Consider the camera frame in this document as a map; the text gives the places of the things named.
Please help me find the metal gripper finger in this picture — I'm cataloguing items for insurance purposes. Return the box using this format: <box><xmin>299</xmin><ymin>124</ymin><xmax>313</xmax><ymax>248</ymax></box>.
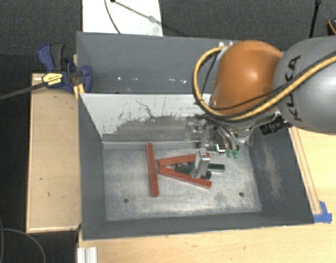
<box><xmin>199</xmin><ymin>150</ymin><xmax>212</xmax><ymax>179</ymax></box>
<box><xmin>190</xmin><ymin>152</ymin><xmax>202</xmax><ymax>179</ymax></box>

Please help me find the grey metal bin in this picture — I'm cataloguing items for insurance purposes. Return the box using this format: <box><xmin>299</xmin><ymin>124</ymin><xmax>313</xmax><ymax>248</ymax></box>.
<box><xmin>76</xmin><ymin>31</ymin><xmax>315</xmax><ymax>241</ymax></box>

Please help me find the dark green flat block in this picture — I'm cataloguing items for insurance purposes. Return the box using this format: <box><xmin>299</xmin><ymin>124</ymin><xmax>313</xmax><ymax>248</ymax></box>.
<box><xmin>175</xmin><ymin>162</ymin><xmax>226</xmax><ymax>179</ymax></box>

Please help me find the red-brown flat block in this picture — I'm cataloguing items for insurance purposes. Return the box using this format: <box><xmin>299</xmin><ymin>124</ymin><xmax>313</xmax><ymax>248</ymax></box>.
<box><xmin>145</xmin><ymin>142</ymin><xmax>160</xmax><ymax>198</ymax></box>
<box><xmin>158</xmin><ymin>166</ymin><xmax>213</xmax><ymax>190</ymax></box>
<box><xmin>157</xmin><ymin>153</ymin><xmax>211</xmax><ymax>168</ymax></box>

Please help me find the black cylinder on white bracket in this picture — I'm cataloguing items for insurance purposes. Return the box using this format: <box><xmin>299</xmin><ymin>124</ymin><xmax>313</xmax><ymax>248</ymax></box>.
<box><xmin>233</xmin><ymin>116</ymin><xmax>285</xmax><ymax>146</ymax></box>

